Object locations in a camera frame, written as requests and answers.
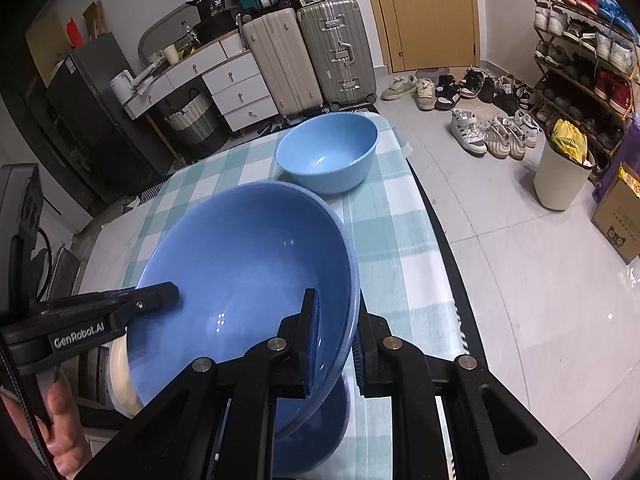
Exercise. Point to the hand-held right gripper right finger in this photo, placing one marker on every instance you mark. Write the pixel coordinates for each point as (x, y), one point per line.
(358, 365)

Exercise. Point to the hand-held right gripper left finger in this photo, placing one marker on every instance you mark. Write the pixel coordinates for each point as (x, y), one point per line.
(309, 350)

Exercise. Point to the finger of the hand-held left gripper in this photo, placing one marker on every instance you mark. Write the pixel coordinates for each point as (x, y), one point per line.
(100, 297)
(150, 300)

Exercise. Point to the blue bowl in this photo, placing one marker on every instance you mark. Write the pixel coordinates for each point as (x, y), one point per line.
(325, 152)
(240, 260)

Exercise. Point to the person's left hand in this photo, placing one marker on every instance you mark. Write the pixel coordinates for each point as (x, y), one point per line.
(65, 420)

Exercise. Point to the black white striped rug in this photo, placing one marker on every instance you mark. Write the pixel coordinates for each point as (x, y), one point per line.
(152, 192)

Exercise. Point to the teal checked tablecloth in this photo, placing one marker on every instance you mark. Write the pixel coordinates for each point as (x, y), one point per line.
(395, 240)

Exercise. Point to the dark refrigerator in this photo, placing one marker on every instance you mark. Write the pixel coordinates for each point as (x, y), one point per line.
(100, 125)

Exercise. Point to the grey white woven basket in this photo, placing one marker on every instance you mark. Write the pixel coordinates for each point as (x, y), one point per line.
(192, 120)

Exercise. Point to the white paper towel roll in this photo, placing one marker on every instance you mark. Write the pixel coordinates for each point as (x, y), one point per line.
(121, 87)

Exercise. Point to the white handheld appliance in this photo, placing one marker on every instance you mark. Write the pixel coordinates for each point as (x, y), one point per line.
(149, 72)

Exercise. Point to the white drawer cabinet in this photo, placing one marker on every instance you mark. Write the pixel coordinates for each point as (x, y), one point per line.
(235, 80)

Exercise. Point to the white cup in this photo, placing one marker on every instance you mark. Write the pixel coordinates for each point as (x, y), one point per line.
(170, 54)

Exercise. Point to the red paper item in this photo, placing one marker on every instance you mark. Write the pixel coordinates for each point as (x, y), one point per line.
(75, 32)

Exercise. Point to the beige hard suitcase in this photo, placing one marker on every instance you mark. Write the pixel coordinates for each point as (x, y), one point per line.
(282, 65)

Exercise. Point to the scattered sneakers group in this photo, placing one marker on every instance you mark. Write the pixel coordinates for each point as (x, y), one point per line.
(475, 120)

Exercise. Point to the white trash bin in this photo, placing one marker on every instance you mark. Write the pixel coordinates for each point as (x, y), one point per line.
(560, 182)

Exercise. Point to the oval grey-framed mirror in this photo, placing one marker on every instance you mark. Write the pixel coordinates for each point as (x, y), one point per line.
(165, 25)

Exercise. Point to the brown cardboard pieces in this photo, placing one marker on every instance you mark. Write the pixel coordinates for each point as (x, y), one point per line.
(94, 20)

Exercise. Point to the black paper bag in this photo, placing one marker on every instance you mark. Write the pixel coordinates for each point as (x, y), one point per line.
(212, 17)

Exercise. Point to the cardboard box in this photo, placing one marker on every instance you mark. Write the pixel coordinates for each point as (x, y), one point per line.
(617, 232)

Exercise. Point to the silver hard suitcase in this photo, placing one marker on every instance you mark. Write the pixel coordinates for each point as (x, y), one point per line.
(337, 55)

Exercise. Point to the yellow plastic bag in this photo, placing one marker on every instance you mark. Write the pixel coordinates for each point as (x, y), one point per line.
(570, 140)

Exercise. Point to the purple bag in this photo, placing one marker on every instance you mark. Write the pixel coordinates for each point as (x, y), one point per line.
(632, 142)

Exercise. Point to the wooden door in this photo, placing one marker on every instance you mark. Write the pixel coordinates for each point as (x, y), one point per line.
(425, 15)

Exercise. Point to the wooden shoe rack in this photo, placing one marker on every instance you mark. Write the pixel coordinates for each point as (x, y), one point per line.
(575, 77)

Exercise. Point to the rows of assorted shoes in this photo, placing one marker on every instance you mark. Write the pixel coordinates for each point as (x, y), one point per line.
(600, 45)

